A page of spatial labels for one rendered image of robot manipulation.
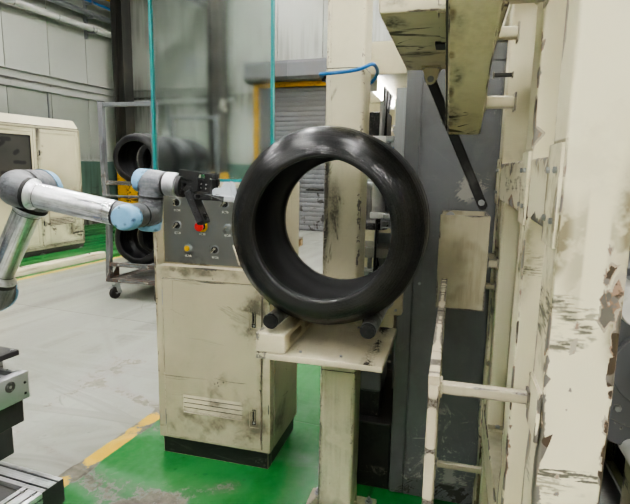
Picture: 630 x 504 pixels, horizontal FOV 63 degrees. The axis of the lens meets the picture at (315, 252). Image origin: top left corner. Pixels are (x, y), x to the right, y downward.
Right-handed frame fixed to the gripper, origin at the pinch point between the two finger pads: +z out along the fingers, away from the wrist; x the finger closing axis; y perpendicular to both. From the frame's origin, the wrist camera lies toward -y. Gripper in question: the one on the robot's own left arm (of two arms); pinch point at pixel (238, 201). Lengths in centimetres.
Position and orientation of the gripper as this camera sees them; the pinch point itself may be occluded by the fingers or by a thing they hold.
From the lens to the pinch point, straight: 156.8
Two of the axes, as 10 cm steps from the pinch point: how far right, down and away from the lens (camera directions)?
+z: 9.6, 1.6, -2.4
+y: 1.2, -9.7, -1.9
